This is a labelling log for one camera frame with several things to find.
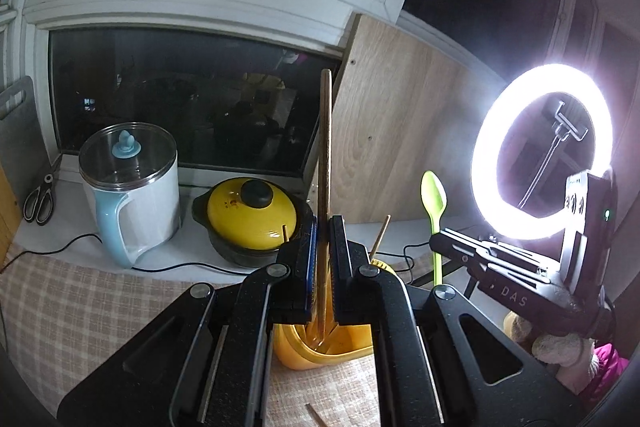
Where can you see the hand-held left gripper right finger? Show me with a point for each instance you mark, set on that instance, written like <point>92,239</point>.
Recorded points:
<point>340,277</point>

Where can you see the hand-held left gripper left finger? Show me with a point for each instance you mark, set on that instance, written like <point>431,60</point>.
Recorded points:
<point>300,277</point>

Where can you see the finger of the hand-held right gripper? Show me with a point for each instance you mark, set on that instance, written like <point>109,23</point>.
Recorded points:
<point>490,249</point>
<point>475,264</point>

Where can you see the yellow plastic utensil holder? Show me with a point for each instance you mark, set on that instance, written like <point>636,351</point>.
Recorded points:
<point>345,347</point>

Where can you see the green plastic spoon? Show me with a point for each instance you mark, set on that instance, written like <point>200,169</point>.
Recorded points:
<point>432,197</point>

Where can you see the person's right hand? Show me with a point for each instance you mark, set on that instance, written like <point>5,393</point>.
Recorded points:
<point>555,347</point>

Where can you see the black clay pot yellow lid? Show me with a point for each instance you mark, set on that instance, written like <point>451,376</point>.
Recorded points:
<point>235,207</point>

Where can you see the phone clamp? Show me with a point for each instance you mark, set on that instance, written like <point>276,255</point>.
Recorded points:
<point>570,127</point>

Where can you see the light wooden panel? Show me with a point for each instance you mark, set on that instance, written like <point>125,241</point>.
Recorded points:
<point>400,132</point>

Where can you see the white framed window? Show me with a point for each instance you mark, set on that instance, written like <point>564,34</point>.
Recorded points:
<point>175,107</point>

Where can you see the beige plaid tablecloth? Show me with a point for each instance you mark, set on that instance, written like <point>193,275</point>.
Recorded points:
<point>75,307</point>

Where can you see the grey cutting board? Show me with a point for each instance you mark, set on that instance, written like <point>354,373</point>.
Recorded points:
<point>20,132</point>

